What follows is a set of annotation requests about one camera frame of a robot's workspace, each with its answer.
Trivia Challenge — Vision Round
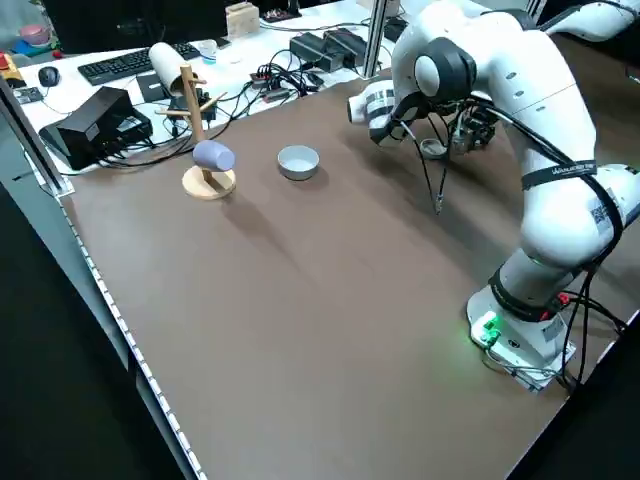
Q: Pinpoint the wooden block holder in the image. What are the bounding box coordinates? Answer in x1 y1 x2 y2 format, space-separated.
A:
224 1 262 42

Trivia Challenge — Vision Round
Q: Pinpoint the wooden mug tree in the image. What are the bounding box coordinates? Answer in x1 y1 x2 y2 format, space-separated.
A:
154 64 238 202

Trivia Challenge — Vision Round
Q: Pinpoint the black computer monitor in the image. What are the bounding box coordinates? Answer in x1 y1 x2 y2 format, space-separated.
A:
41 0 229 55

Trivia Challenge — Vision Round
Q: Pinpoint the white paper cup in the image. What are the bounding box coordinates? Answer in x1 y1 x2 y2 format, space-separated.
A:
196 39 219 67

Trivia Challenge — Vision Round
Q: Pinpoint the pink bowl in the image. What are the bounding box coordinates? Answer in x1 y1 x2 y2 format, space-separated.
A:
19 24 52 47

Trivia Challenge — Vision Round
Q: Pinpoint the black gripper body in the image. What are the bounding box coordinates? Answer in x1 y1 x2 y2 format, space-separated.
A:
453 110 498 152

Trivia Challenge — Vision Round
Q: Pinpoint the round bottle lid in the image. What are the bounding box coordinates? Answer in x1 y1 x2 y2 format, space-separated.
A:
419 138 448 162

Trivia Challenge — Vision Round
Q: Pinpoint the aluminium frame rail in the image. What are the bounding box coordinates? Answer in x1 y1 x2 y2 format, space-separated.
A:
0 74 76 197

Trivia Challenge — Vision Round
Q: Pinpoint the black electronics box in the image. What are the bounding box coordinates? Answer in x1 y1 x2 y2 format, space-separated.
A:
38 85 154 172

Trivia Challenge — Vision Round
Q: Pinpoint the aluminium frame post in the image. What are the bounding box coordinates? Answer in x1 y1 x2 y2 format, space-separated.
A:
363 0 390 80

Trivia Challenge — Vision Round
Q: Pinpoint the purple cup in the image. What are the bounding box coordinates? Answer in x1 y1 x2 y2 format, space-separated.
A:
191 139 237 173

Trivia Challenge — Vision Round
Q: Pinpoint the black square pad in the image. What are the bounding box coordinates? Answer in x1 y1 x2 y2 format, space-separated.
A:
136 71 172 105

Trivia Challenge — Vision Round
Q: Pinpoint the black usb hub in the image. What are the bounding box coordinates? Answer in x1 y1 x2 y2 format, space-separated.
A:
249 64 292 103

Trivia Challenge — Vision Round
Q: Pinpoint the white bowl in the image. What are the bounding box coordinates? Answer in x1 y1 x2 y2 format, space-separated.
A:
276 144 321 183

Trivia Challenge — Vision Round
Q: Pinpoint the black keyboard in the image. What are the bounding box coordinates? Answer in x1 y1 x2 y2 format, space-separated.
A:
76 41 202 87

